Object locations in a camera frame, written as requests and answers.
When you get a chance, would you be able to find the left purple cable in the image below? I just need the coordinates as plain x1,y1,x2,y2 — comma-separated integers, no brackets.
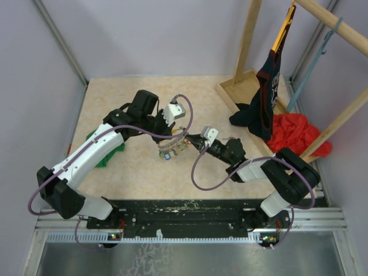
28,94,193,253

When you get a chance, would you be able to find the aluminium frame rail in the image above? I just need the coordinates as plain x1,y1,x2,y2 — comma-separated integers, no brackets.
35,208,347,245

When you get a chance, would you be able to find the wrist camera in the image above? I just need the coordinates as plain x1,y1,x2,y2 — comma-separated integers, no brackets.
200,126,219,146
162,103,186,127

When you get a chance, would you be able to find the dark navy jersey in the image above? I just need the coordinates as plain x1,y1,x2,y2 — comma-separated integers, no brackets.
229,49,282,141

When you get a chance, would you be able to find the purple cable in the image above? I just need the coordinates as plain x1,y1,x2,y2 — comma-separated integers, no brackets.
191,145,316,250
28,94,193,253

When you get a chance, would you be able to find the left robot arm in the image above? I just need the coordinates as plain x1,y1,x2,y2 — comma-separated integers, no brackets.
37,90,186,228

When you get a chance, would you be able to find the yellow clothes hanger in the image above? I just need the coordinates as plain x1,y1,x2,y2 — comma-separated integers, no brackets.
272,0,296,53

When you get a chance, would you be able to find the red cloth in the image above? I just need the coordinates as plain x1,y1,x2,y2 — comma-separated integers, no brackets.
265,113,320,156

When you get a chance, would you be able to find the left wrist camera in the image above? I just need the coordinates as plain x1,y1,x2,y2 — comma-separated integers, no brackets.
162,103,186,127

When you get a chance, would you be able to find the blue clothes hanger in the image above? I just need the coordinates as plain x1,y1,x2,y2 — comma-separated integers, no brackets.
286,17,343,112

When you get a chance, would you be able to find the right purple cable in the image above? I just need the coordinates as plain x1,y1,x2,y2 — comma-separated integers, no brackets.
191,145,316,250

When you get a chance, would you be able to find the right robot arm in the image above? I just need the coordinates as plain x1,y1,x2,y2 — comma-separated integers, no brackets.
186,134,321,228

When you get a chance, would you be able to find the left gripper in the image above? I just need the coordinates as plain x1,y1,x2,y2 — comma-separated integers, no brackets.
141,109,177,144

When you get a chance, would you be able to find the bunch of tagged keys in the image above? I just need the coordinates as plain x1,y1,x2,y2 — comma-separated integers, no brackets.
159,141,188,160

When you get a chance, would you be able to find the large metal keyring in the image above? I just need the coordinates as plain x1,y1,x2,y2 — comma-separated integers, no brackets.
158,134,186,152

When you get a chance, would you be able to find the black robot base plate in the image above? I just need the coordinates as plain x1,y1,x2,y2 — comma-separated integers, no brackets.
87,199,287,231

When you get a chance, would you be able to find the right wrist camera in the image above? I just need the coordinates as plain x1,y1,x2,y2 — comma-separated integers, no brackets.
200,126,219,146

